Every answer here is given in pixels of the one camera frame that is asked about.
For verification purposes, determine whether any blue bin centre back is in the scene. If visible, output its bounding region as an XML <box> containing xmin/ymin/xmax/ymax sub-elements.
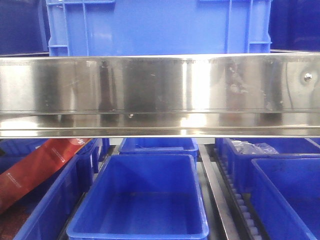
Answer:
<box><xmin>118</xmin><ymin>137</ymin><xmax>199</xmax><ymax>165</ymax></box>

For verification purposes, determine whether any blue bin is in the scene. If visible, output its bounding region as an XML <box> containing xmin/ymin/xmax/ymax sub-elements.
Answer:
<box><xmin>66</xmin><ymin>154</ymin><xmax>209</xmax><ymax>240</ymax></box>
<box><xmin>215</xmin><ymin>137</ymin><xmax>320</xmax><ymax>194</ymax></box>
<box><xmin>118</xmin><ymin>137</ymin><xmax>199</xmax><ymax>165</ymax></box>
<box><xmin>250</xmin><ymin>158</ymin><xmax>320</xmax><ymax>240</ymax></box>
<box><xmin>0</xmin><ymin>138</ymin><xmax>107</xmax><ymax>240</ymax></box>

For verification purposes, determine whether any blue bin centre front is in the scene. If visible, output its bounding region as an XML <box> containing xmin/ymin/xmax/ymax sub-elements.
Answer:
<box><xmin>66</xmin><ymin>154</ymin><xmax>209</xmax><ymax>240</ymax></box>

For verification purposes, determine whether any stainless steel shelf beam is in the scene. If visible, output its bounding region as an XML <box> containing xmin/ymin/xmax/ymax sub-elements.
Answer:
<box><xmin>0</xmin><ymin>52</ymin><xmax>320</xmax><ymax>139</ymax></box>

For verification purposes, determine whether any blue bin right back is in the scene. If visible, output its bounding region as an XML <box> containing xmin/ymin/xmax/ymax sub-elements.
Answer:
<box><xmin>215</xmin><ymin>137</ymin><xmax>320</xmax><ymax>194</ymax></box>

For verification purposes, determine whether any large blue crate upper shelf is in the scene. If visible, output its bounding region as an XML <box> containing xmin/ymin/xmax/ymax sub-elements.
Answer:
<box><xmin>46</xmin><ymin>0</ymin><xmax>272</xmax><ymax>56</ymax></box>

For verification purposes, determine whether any blue bin right front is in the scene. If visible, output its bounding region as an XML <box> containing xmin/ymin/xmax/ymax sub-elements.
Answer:
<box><xmin>250</xmin><ymin>158</ymin><xmax>320</xmax><ymax>240</ymax></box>

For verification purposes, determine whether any blue bin left lower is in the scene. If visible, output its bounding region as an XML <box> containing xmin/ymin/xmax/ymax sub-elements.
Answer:
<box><xmin>0</xmin><ymin>138</ymin><xmax>107</xmax><ymax>240</ymax></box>

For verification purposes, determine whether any clear plastic bag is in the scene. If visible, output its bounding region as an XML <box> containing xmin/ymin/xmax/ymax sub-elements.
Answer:
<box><xmin>231</xmin><ymin>139</ymin><xmax>279</xmax><ymax>155</ymax></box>

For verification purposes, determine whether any red flat package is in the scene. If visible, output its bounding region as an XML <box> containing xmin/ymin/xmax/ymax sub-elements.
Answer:
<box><xmin>0</xmin><ymin>138</ymin><xmax>91</xmax><ymax>213</ymax></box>

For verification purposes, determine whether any steel roller rail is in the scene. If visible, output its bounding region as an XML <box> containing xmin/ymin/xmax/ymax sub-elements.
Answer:
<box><xmin>197</xmin><ymin>144</ymin><xmax>269</xmax><ymax>240</ymax></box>

